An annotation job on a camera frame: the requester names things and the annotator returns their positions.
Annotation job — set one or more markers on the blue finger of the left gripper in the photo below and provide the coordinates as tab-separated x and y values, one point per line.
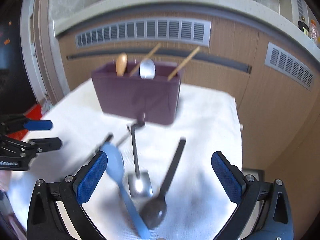
11	123

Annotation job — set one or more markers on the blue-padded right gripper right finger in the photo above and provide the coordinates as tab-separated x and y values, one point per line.
275	218

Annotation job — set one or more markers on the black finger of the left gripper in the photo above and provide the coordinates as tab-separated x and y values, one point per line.
42	145

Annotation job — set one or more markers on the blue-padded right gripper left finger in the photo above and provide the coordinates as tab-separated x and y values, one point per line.
44	218

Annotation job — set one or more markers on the black handled brown spoon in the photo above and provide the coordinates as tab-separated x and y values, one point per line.
108	138

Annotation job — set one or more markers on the blue plastic spoon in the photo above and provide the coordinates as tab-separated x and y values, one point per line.
115	170

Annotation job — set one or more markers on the metal shovel-shaped spoon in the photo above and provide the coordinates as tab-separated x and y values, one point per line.
139	181

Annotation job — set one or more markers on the wooden spoon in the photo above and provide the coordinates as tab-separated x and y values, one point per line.
121	64

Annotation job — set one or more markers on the dark spoon with black handle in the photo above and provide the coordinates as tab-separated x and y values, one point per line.
155	210

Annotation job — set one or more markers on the white ceramic spoon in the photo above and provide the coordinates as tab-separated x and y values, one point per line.
147	69

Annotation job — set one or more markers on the wooden chopstick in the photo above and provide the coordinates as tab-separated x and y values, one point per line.
148	56
183	63

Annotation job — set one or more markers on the red box on floor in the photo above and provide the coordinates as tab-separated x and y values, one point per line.
35	112

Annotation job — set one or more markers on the white table cloth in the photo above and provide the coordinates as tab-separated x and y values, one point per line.
198	206

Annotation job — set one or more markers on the maroon plastic utensil holder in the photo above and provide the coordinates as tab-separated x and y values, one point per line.
152	100

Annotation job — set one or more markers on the short metal vent grille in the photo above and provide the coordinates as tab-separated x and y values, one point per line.
287	64

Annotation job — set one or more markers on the long metal vent grille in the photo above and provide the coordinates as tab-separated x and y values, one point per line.
174	29

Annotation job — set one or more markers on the dark bottle with label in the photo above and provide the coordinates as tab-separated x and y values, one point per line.
303	26

